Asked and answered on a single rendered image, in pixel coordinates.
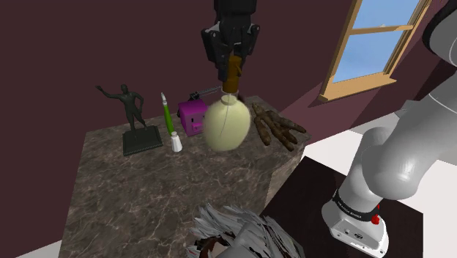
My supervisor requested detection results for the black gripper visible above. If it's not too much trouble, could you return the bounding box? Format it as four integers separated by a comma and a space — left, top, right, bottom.
201, 0, 261, 82

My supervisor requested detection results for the cream vase with brown neck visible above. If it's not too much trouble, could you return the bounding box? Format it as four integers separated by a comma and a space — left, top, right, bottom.
203, 53, 253, 152

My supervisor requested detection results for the black and grey tool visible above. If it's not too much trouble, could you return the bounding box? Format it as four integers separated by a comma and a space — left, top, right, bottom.
188, 85, 223, 103

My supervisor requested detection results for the magenta cube toy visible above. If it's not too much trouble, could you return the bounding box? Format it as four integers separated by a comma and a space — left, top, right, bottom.
177, 98, 209, 137

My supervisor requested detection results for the brown branched root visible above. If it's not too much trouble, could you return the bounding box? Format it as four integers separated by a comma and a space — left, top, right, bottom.
250, 102, 308, 152

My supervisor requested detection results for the green and white pen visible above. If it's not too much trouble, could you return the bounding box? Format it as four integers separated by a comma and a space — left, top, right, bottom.
160, 92, 176, 136

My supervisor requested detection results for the white salt shaker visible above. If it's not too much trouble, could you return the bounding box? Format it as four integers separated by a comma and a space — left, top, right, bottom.
170, 130, 183, 153

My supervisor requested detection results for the dark statue of a man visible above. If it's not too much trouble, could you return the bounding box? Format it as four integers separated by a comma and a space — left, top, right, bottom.
94, 84, 164, 157

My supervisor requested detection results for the wooden framed window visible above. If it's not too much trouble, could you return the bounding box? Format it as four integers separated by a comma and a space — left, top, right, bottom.
317, 0, 435, 103

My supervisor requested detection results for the brown marble table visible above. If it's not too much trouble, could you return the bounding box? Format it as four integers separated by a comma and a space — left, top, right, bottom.
58, 95, 312, 258

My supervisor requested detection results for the dark robot stand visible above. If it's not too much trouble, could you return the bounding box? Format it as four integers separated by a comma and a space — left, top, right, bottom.
259, 155, 424, 258

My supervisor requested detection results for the white spiky feathery object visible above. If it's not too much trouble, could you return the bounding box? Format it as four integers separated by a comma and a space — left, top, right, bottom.
185, 202, 305, 258

